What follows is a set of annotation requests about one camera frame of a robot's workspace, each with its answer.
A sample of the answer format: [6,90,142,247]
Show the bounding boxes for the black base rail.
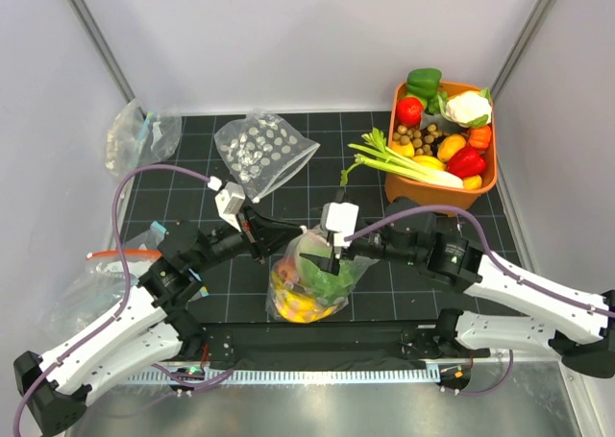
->
[172,309,489,372]

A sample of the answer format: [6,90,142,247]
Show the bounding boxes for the brown mushroom cluster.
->
[391,124,445,158]

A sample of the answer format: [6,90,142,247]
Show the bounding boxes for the green lettuce cabbage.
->
[299,258,363,305]

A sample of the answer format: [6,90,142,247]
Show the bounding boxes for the yellow bell pepper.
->
[436,134,466,163]

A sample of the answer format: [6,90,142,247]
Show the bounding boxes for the blue-zipper bag front left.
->
[45,222,166,333]

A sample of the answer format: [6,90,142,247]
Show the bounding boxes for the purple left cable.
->
[12,163,236,436]

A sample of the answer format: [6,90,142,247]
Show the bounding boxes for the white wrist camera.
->
[214,182,245,231]
[320,202,359,258]

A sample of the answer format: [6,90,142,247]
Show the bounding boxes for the orange-zipper bag front left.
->
[86,249,160,280]

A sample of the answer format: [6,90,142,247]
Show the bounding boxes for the yellow squash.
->
[390,141,445,171]

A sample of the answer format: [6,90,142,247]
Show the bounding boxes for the blue-zipper bag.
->
[105,99,183,184]
[45,222,166,333]

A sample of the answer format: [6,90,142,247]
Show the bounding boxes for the pink-zipper zip bag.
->
[266,227,377,324]

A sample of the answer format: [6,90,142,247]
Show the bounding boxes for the green celery stalks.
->
[340,128,438,186]

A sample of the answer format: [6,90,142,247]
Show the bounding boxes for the yellow banana bunch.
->
[270,271,337,324]

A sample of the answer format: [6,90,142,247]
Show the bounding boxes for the black grid cutting mat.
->
[121,111,520,324]

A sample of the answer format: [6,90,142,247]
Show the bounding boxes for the blue-zipper bag back left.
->
[105,99,183,184]

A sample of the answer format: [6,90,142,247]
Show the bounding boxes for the red bell pepper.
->
[446,146,487,179]

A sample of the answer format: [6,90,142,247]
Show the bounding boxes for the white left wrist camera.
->
[214,182,245,231]

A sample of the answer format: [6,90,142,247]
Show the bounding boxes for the green bell pepper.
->
[406,68,442,99]

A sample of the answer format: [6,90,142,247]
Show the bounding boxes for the orange plastic basket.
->
[384,81,498,210]

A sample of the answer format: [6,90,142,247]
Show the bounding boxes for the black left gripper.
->
[188,200,302,274]

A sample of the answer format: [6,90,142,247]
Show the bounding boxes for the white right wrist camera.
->
[320,202,359,258]

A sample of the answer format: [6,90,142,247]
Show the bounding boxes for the red tomato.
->
[395,97,424,127]

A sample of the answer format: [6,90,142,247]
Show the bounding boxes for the small orange pumpkin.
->
[467,125,493,151]

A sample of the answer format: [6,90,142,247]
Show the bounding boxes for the yellow lemon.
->
[463,175,482,191]

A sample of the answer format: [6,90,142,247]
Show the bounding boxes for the white-dotted zip bag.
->
[214,109,320,203]

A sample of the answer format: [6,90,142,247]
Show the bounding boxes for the white cauliflower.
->
[440,88,493,128]

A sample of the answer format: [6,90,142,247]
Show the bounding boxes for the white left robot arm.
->
[13,206,305,436]

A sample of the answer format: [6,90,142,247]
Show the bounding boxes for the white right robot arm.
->
[302,198,614,378]

